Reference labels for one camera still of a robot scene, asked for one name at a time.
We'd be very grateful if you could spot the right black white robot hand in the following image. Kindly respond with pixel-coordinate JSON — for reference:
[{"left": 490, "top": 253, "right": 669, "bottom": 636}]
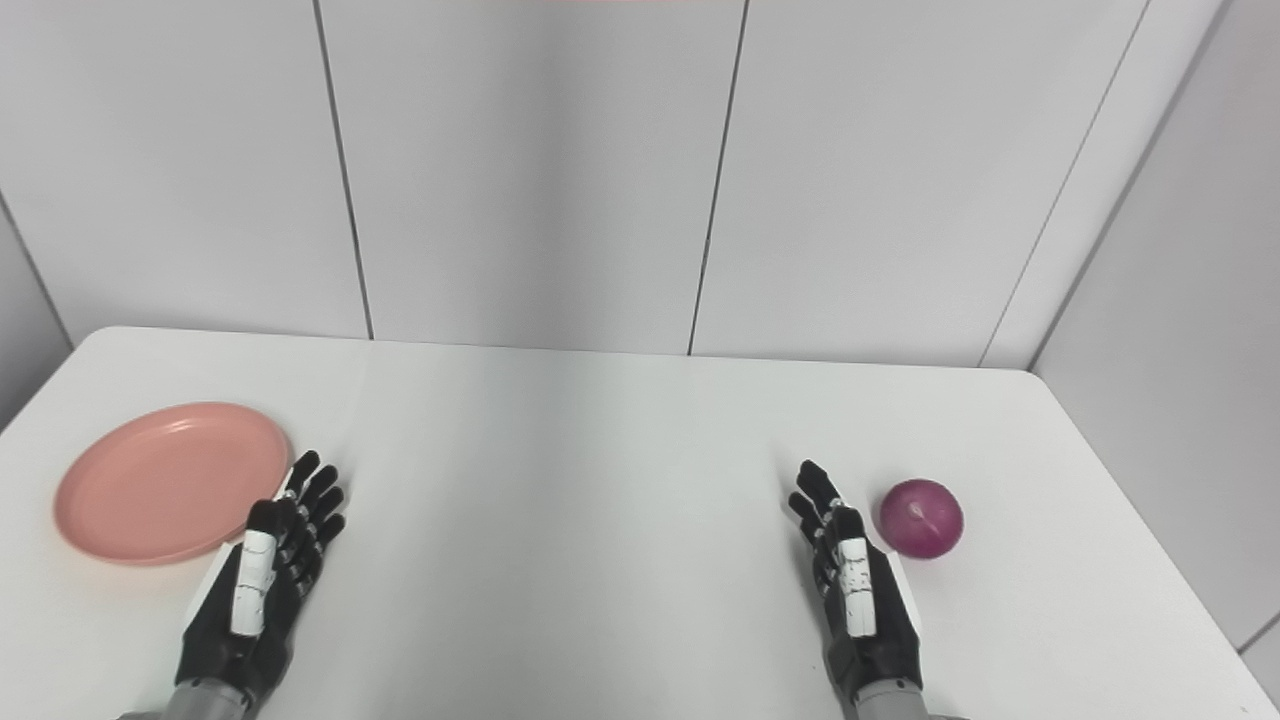
[{"left": 787, "top": 460, "right": 924, "bottom": 702}]

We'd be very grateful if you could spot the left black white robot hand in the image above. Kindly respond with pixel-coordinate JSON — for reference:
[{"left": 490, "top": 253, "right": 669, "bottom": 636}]
[{"left": 175, "top": 450, "right": 347, "bottom": 707}]

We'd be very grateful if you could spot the purple red onion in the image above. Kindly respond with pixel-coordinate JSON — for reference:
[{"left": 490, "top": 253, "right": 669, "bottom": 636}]
[{"left": 878, "top": 478, "right": 966, "bottom": 560}]

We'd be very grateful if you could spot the pink round plate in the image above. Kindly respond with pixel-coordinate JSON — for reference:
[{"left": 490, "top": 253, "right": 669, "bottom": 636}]
[{"left": 54, "top": 402, "right": 294, "bottom": 567}]

